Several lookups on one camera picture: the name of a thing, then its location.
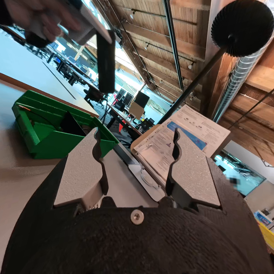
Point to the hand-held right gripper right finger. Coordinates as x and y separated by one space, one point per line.
192 171

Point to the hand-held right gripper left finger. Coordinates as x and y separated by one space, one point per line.
81 171

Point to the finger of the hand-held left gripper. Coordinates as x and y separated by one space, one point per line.
81 34
94 21

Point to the green plastic bin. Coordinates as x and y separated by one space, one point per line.
64 145

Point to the black usb hub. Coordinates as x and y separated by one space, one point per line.
106 64

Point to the person's left hand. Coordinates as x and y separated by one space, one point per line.
42 10

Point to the laminated instruction sheet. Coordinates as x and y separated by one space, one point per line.
158 154

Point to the black bin divider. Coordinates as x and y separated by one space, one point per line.
72 126

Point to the black flat table panel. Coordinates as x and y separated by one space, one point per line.
125 154

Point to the orange traffic cone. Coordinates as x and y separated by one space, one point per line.
120 128

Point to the cardboard piece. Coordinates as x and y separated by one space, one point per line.
136 111

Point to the blue white box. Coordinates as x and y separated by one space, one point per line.
263 218

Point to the black pole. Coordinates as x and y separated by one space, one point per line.
192 85

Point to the large black screen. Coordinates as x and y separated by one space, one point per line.
141 98

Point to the yellow plastic bin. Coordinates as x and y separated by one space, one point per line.
267 235

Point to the black pleated round shade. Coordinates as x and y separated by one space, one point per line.
241 25

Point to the black ceiling track rail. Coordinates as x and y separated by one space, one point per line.
173 42

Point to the silver ventilation duct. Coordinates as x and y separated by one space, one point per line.
235 81

